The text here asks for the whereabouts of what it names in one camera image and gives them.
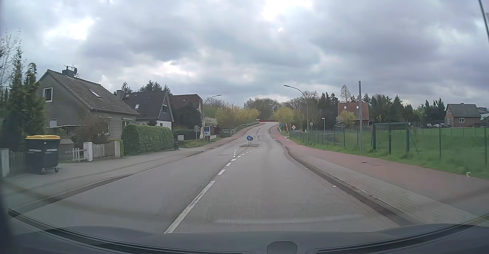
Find green guard railing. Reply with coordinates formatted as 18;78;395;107
229;121;260;136

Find row of trees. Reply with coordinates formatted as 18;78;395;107
203;85;447;131

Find dark red-roofed house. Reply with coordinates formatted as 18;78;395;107
170;94;205;130

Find grey asphalt road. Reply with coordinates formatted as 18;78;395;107
23;122;400;234

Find white house with dark roof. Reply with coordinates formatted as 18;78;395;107
116;90;175;130

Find trimmed green hedge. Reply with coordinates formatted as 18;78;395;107
121;124;175;156

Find red brick house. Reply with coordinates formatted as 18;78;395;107
337;102;370;127

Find tall grey pole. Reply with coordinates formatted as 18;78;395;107
358;81;363;152

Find car's own bonnet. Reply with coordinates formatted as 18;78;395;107
8;209;489;254

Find white picket fence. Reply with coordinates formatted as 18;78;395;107
71;140;121;162

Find reddish bush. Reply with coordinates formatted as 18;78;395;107
71;115;111;146

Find grey paved pavement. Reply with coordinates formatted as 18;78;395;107
0;123;264;209

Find grey house with dark roof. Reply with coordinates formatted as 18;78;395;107
37;65;140;140

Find red and grey cycle path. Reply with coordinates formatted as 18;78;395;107
269;124;489;226

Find black bin with yellow lid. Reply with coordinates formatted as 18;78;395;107
25;134;61;175

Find grass field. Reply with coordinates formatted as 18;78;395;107
289;126;489;180

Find brick house with dark roof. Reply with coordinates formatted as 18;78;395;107
445;103;482;128

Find tall conifer trees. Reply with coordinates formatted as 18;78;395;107
0;33;47;151

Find curved street lamp post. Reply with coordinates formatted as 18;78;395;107
200;94;222;139
283;84;309;133

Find green wire mesh fence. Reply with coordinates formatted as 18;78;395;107
289;122;489;167

